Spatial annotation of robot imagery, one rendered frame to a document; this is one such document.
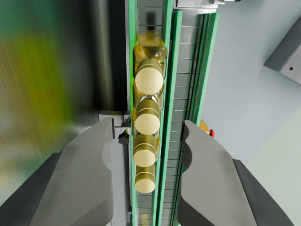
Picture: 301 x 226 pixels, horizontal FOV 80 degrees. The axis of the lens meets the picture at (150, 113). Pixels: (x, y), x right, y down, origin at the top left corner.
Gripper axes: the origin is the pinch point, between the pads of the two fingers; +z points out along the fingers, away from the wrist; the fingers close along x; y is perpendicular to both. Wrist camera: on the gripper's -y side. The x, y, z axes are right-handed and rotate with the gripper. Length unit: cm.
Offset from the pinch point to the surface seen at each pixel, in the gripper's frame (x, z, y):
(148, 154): 0.3, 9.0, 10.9
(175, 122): 8.6, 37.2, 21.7
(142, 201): -1, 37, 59
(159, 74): 1.1, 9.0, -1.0
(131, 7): -4.0, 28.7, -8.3
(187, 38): 8.9, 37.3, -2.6
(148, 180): 0.5, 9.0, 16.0
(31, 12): -12.3, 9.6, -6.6
